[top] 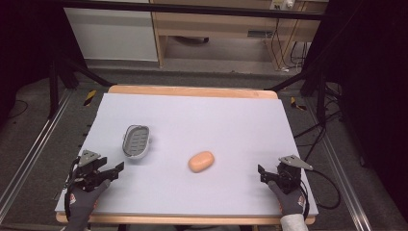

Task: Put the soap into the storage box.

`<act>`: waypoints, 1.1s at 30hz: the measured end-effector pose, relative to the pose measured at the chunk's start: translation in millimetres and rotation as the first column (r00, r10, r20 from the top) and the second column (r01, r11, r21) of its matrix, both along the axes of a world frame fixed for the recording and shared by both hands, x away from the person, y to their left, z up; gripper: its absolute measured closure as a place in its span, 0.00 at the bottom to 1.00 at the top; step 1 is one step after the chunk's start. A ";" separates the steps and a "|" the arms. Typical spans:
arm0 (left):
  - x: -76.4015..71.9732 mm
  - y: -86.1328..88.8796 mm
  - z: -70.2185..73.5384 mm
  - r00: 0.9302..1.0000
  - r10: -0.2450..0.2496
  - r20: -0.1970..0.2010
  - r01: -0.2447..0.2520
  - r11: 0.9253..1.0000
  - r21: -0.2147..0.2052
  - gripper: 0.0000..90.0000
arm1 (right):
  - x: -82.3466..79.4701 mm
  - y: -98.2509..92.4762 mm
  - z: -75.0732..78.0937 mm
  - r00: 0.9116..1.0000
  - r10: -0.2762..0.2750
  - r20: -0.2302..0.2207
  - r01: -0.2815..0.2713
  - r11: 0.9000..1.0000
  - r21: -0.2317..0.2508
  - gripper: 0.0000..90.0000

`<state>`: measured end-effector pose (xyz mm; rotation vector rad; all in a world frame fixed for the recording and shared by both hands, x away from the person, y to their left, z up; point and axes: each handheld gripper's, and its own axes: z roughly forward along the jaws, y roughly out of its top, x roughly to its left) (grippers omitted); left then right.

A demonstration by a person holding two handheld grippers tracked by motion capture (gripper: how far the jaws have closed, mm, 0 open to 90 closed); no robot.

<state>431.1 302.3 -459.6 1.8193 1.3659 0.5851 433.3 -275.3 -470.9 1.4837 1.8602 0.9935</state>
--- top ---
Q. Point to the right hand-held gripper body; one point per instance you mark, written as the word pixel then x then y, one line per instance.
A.
pixel 289 174

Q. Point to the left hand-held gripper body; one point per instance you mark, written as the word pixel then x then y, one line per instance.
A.
pixel 87 171

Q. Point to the grey soap dish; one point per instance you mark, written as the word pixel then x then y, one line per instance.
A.
pixel 136 141

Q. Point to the orange soap bar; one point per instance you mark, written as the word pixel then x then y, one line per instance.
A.
pixel 201 161

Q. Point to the person's right hand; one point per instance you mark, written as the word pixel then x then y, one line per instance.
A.
pixel 290 200

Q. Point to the yellow black tape marker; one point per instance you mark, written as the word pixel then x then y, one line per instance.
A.
pixel 296 104
pixel 90 97

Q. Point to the white table mat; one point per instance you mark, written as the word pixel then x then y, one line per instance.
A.
pixel 198 125

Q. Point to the black metal stand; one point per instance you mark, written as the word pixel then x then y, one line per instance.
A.
pixel 64 72
pixel 316 86

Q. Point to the wooden table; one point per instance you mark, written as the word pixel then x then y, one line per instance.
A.
pixel 192 91

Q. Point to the white cabinet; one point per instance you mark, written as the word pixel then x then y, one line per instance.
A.
pixel 110 33

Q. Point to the wooden desk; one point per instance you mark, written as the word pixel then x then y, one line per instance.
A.
pixel 224 25

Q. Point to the white power strip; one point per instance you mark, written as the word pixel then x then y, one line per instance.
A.
pixel 282 4

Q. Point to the black crossbar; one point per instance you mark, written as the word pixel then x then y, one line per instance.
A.
pixel 192 8

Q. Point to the metal floor rail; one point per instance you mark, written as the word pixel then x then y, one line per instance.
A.
pixel 35 150
pixel 344 179

